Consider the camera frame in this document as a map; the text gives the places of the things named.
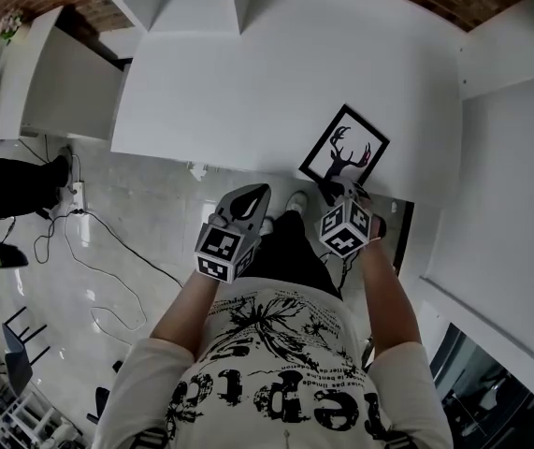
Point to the pink flowers in white pot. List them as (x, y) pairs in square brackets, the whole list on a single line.
[(9, 26)]

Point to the person's left hand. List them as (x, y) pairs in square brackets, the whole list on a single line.
[(217, 220)]

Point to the person's right forearm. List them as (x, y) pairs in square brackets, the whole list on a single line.
[(388, 297)]

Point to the small white side desk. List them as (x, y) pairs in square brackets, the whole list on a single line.
[(61, 87)]

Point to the white shoe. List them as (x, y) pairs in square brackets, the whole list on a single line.
[(267, 226), (297, 201)]

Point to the black framed deer picture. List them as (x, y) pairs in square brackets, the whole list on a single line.
[(360, 136)]

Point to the person's white printed shirt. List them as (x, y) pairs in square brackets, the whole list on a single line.
[(271, 381)]

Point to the white desk with hutch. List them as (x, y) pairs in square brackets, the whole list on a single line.
[(248, 101)]

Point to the person's right hand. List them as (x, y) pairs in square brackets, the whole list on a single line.
[(379, 228)]

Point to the person's left forearm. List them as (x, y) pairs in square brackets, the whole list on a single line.
[(191, 307)]

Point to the person's black shorts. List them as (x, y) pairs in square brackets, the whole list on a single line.
[(290, 250)]

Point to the black domed device green stripe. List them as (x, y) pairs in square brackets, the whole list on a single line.
[(0, 256)]

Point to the black framed glass door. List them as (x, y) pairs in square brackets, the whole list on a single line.
[(491, 391)]

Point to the dark grey chair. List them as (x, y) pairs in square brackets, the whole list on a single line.
[(18, 363)]

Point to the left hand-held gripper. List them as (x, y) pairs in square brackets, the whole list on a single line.
[(220, 250)]

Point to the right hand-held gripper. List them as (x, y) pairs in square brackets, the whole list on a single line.
[(346, 227)]

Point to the white power strip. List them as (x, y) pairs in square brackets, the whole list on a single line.
[(78, 197)]

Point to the crumpled white paper scrap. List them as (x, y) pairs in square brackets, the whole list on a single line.
[(198, 170)]

